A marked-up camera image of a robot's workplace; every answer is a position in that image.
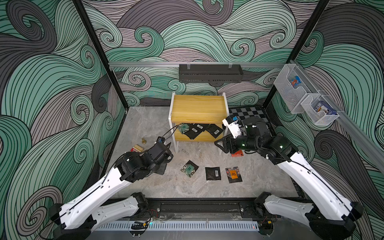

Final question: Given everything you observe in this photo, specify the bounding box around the red yellow small box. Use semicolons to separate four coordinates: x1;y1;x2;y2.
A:
130;145;144;153

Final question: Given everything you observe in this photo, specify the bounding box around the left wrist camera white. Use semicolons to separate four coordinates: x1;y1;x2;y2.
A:
156;137;166;143

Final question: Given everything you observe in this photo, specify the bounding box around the aluminium wall rail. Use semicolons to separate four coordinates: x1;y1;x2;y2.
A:
109;61;285;69
290;60;384;173

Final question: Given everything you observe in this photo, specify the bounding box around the aluminium wall rail right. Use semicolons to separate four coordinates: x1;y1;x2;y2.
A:
290;60;384;173

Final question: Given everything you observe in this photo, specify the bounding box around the green jasmine tea bag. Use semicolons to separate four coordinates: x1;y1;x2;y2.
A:
178;123;190;134
181;161;199;178

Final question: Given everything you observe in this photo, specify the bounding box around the clear wall bin upper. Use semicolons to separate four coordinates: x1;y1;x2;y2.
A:
274;64;310;114

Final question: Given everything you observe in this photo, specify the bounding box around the black orange tea bag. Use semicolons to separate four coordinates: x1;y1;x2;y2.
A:
226;167;243;184

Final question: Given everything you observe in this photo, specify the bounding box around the black wall tray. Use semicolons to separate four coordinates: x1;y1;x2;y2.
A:
179;64;244;87

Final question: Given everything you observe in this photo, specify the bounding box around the clear wall bin lower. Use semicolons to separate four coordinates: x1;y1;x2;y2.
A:
301;94;339;126

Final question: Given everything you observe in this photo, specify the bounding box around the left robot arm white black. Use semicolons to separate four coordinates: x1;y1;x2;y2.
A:
50;142;173;240

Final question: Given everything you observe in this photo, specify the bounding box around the blue white packet in bin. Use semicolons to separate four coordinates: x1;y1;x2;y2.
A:
314;101;337;115

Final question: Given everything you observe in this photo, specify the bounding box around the white slotted cable duct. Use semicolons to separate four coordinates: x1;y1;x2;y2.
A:
97;220;259;232

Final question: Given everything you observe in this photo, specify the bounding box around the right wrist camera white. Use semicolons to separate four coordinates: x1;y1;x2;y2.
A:
222;115;242;139

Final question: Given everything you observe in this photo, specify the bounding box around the red tea bag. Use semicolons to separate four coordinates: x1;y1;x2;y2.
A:
231;150;244;157

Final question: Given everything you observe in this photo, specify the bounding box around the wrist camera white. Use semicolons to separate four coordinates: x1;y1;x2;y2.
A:
222;115;242;139
156;137;166;143

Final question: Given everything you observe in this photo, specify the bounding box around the blue red item in bin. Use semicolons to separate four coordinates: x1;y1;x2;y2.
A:
290;76;302;89

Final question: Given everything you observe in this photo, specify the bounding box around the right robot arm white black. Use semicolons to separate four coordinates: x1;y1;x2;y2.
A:
215;135;364;240

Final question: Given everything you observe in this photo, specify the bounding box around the green jasmine tea bag top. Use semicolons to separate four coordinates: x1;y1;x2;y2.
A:
181;161;199;178

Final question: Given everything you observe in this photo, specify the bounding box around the clear wall bin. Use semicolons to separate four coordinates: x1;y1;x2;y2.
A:
274;64;310;114
301;94;339;126

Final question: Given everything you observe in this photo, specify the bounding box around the aluminium wall rail back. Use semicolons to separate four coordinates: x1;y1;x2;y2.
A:
109;61;285;69

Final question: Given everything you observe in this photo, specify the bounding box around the black tea bag barcode top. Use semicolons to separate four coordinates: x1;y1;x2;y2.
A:
205;167;221;181

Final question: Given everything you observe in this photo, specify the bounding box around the checkerboard calibration mat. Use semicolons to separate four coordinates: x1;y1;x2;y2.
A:
229;107;268;122

